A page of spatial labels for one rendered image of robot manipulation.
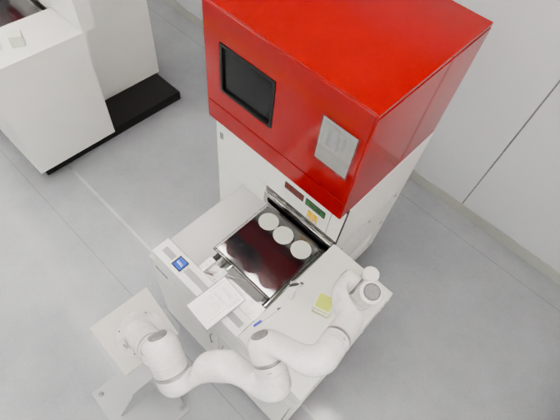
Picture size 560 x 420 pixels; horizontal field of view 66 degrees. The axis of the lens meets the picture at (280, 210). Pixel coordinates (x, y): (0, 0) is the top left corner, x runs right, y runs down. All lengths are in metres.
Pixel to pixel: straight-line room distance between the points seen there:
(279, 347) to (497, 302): 2.33
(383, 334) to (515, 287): 1.07
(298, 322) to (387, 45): 1.12
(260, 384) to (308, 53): 1.05
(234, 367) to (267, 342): 0.17
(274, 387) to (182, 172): 2.37
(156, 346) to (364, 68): 1.13
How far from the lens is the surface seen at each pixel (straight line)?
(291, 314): 1.87
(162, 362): 1.53
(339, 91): 1.41
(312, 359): 1.30
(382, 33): 1.68
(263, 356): 1.30
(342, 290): 1.50
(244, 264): 2.02
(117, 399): 2.82
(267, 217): 2.14
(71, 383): 2.93
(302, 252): 2.07
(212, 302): 1.87
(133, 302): 1.89
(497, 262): 3.58
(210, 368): 1.44
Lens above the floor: 2.72
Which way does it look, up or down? 57 degrees down
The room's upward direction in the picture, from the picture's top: 9 degrees clockwise
